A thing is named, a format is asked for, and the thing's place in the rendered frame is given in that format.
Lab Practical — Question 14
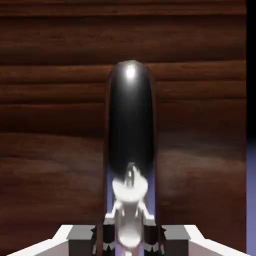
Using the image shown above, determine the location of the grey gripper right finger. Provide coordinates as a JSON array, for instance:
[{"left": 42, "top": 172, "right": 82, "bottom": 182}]
[{"left": 161, "top": 224, "right": 251, "bottom": 256}]

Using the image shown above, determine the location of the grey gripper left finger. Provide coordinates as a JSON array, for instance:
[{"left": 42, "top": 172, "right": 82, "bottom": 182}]
[{"left": 5, "top": 224, "right": 97, "bottom": 256}]

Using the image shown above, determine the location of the curved dark metal handle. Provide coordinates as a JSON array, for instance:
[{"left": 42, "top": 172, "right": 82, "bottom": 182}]
[{"left": 95, "top": 59, "right": 162, "bottom": 256}]

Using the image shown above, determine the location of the dark wood cabinet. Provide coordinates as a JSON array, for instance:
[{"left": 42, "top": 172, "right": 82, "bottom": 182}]
[{"left": 0, "top": 0, "right": 247, "bottom": 256}]

